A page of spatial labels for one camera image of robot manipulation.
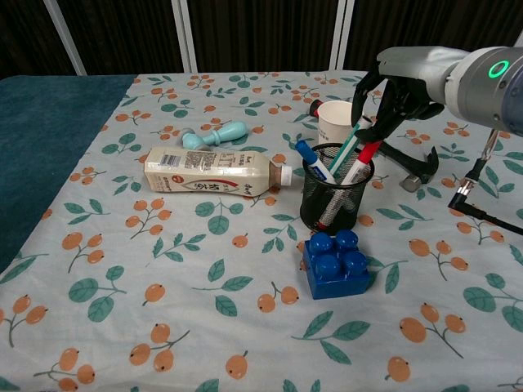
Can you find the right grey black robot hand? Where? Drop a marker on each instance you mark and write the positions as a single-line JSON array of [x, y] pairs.
[[412, 67]]

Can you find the red cap marker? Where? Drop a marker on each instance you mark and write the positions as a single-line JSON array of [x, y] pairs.
[[359, 162]]

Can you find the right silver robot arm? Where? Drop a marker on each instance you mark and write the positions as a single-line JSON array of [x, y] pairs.
[[488, 87]]

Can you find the teal green marker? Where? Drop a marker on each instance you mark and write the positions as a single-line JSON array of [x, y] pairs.
[[347, 145]]

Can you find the blue cap marker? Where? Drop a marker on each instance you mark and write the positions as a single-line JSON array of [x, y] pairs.
[[315, 161]]

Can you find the black mesh pen holder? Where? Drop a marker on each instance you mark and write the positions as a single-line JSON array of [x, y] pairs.
[[337, 192]]

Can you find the black claw hammer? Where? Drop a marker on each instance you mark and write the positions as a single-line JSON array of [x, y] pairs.
[[412, 163]]

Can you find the white paper cup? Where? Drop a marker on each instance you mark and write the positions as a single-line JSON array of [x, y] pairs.
[[333, 124]]

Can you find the light blue plastic toy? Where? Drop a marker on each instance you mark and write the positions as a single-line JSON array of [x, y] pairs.
[[214, 137]]

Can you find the blue plastic building block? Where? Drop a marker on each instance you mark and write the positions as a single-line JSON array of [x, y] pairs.
[[337, 265]]

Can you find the beige milk tea bottle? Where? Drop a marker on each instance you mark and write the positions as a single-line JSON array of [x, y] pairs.
[[204, 171]]

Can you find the floral fruit print tablecloth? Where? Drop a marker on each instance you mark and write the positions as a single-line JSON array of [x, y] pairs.
[[245, 265]]

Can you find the teal fabric cloth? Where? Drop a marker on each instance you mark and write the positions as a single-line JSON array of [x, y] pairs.
[[45, 155]]

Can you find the white metal frame post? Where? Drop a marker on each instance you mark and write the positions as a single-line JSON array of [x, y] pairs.
[[340, 34], [186, 36], [65, 36]]

